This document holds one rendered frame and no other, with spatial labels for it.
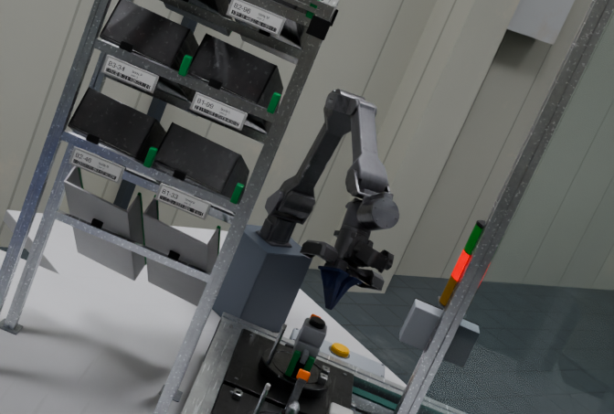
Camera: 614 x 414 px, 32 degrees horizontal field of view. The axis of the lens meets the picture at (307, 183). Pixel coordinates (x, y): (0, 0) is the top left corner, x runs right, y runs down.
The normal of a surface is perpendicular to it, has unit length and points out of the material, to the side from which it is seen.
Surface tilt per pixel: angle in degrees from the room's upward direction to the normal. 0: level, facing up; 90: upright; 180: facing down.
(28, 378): 0
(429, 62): 90
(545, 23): 90
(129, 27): 65
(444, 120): 90
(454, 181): 90
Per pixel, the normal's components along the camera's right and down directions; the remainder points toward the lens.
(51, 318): 0.38, -0.89
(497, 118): 0.58, 0.45
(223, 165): -0.06, -0.21
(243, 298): -0.73, -0.11
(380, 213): 0.41, -0.11
